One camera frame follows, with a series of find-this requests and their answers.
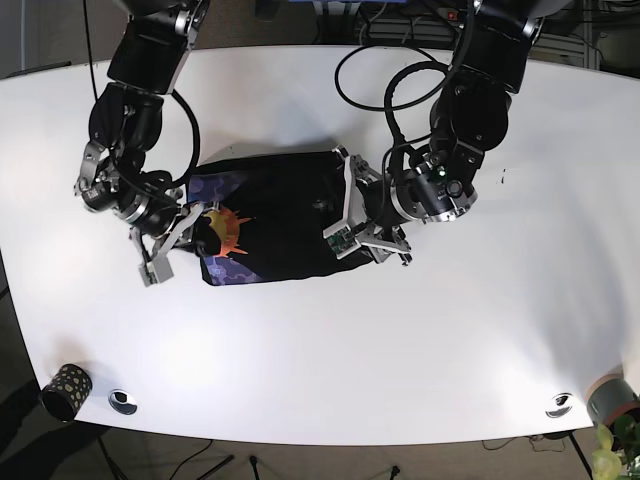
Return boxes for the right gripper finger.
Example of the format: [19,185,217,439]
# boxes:
[191,224,221,258]

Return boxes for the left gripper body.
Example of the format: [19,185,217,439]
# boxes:
[324,146,412,266]

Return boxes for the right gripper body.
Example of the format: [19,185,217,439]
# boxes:
[129,202,211,287]

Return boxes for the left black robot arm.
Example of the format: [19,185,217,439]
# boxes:
[323,1,562,263]

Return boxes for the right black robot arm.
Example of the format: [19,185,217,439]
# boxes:
[74,1,221,286]

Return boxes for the left metal table grommet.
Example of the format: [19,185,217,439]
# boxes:
[108,390,138,416]

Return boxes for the metal table grommet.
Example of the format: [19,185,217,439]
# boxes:
[108,390,138,416]
[545,392,575,419]

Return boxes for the black floral cup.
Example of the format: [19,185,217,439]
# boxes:
[40,364,93,422]

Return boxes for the right metal table grommet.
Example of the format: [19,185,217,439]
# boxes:
[545,392,575,419]

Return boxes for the grey plant pot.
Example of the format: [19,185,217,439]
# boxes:
[586,374,639,427]

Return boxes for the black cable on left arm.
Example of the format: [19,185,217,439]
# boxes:
[334,44,451,171]

